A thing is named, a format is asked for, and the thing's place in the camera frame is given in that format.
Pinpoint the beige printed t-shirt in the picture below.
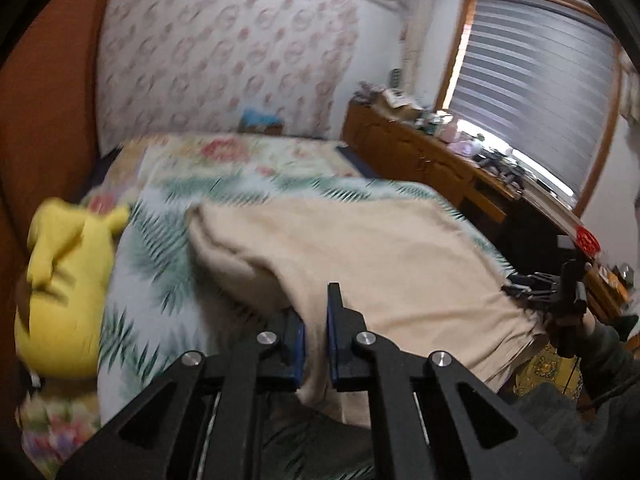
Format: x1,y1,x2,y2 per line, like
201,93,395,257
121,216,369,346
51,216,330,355
188,197,546,427

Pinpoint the person's right hand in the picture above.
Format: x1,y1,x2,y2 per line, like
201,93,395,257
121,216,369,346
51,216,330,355
580,310,598,339

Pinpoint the palm leaf print blanket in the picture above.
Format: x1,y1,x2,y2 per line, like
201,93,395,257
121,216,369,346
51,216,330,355
94,176,516,480

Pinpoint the purple translucent container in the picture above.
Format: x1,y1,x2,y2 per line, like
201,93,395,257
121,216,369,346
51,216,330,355
447,138,483,159

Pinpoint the yellow pikachu plush toy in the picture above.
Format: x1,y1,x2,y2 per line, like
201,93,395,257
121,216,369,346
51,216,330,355
14,198,130,380

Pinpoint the pink bottle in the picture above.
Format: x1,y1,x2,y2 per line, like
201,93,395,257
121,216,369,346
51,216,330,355
437,116,459,144

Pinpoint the wooden sideboard cabinet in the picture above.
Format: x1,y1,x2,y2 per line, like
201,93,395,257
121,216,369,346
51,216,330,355
342,98,632,321

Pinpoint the dark blue bed sheet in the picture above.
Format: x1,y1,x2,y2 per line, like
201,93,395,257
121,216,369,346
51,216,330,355
336,146,380,179

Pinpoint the grey zebra window blind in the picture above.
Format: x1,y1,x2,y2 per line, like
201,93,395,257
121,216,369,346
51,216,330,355
442,0,617,205

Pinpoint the open cardboard box on cabinet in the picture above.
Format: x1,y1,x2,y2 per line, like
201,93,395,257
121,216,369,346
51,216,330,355
374,89,424,122

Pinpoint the small round fan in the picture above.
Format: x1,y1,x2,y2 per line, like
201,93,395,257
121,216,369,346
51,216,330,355
388,68,402,90

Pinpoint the floral quilt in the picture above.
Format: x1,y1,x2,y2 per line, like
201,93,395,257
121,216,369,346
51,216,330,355
81,132,362,214

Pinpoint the beige tied window curtain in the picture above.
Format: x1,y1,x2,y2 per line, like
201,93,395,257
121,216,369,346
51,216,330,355
402,0,435,94

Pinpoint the brown louvered wardrobe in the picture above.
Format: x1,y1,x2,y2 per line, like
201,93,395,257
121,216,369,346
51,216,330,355
0,0,124,411

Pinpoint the cardboard box with blue items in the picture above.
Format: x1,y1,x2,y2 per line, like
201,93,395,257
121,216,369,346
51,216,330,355
238,108,284,136

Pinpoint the pink circle pattern curtain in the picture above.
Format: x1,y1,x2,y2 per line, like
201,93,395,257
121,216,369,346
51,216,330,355
96,0,359,151

